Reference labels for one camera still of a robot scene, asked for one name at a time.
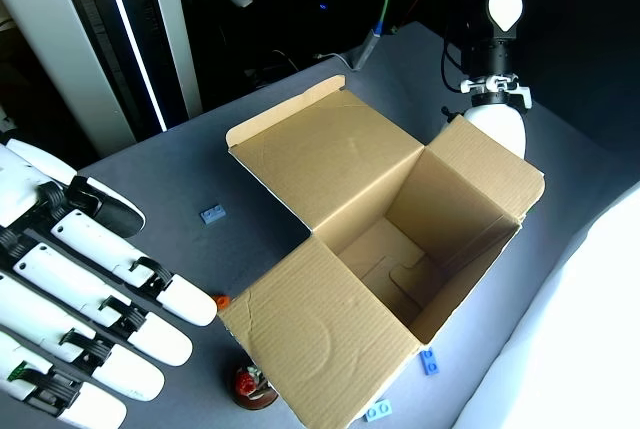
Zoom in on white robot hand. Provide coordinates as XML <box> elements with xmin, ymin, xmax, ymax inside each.
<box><xmin>440</xmin><ymin>104</ymin><xmax>528</xmax><ymax>161</ymax></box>
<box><xmin>0</xmin><ymin>137</ymin><xmax>219</xmax><ymax>429</ymax></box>

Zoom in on white cabinet frame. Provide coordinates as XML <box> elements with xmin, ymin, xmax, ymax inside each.
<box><xmin>0</xmin><ymin>0</ymin><xmax>204</xmax><ymax>158</ymax></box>

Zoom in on cardboard box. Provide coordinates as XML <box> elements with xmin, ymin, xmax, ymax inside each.
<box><xmin>218</xmin><ymin>74</ymin><xmax>546</xmax><ymax>429</ymax></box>

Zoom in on white LED light strip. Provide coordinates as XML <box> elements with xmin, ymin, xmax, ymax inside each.
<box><xmin>97</xmin><ymin>0</ymin><xmax>169</xmax><ymax>133</ymax></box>

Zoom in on grey cable adapter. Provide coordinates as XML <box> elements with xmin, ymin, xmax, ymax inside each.
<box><xmin>349</xmin><ymin>22</ymin><xmax>386</xmax><ymax>71</ymax></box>

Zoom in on grey-blue toy brick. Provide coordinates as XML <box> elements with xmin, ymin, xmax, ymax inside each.
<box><xmin>199</xmin><ymin>203</ymin><xmax>227</xmax><ymax>226</ymax></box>

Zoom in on white cloth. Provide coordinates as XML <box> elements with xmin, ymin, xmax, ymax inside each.
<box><xmin>452</xmin><ymin>188</ymin><xmax>640</xmax><ymax>429</ymax></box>

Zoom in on light blue toy brick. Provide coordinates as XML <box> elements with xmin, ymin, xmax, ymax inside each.
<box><xmin>363</xmin><ymin>398</ymin><xmax>394</xmax><ymax>424</ymax></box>

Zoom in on grey table cloth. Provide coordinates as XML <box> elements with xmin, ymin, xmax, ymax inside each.
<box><xmin>0</xmin><ymin>21</ymin><xmax>640</xmax><ymax>429</ymax></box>

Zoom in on brown toy with red top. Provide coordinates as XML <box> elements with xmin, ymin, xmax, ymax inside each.
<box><xmin>233</xmin><ymin>363</ymin><xmax>280</xmax><ymax>409</ymax></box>

